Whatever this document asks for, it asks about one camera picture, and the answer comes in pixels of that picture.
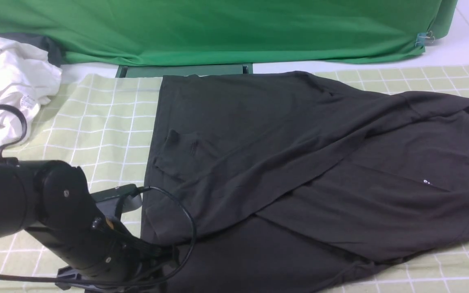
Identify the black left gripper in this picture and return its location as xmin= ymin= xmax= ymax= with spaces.
xmin=26 ymin=224 xmax=180 ymax=291

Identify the dark gray long-sleeve top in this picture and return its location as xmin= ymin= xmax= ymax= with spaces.
xmin=145 ymin=72 xmax=469 ymax=293

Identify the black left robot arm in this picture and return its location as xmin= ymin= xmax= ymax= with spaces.
xmin=0 ymin=161 xmax=180 ymax=293

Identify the light green checkered tablecloth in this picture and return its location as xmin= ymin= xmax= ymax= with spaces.
xmin=5 ymin=65 xmax=469 ymax=293

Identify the crumpled white garment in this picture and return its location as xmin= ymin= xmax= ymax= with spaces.
xmin=0 ymin=37 xmax=62 ymax=146

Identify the dark gray garment behind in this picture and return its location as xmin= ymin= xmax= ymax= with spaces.
xmin=0 ymin=32 xmax=64 ymax=67

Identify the green backdrop cloth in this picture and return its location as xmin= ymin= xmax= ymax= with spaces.
xmin=0 ymin=0 xmax=457 ymax=66

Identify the teal binder clip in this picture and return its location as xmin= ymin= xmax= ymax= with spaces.
xmin=414 ymin=31 xmax=436 ymax=48

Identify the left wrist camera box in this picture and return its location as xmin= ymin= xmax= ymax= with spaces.
xmin=91 ymin=184 xmax=142 ymax=219

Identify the dark green base plate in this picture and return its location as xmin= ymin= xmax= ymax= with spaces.
xmin=115 ymin=63 xmax=253 ymax=78

